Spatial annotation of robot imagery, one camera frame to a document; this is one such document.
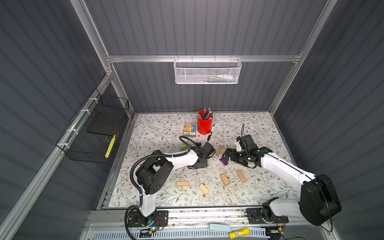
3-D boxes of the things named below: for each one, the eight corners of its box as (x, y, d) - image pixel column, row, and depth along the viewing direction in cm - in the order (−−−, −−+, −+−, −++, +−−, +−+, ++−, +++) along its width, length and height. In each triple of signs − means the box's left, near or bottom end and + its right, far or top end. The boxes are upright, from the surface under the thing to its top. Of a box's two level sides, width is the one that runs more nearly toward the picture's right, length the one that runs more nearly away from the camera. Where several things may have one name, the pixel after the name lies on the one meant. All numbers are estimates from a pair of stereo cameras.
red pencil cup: (197, 134, 109) (197, 119, 97) (197, 122, 117) (197, 107, 105) (211, 134, 109) (213, 119, 97) (210, 122, 117) (212, 107, 105)
